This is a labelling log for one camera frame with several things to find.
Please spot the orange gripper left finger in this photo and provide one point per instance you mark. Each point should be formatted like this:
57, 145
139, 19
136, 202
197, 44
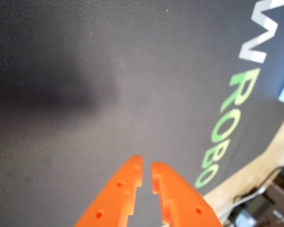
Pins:
113, 201

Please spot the dark mat with WOWROBO print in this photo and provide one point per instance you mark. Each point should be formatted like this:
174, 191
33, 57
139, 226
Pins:
109, 71

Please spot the black device with label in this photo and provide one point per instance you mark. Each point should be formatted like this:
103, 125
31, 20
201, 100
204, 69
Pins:
262, 212

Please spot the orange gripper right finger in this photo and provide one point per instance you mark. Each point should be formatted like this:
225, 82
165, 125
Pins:
184, 208

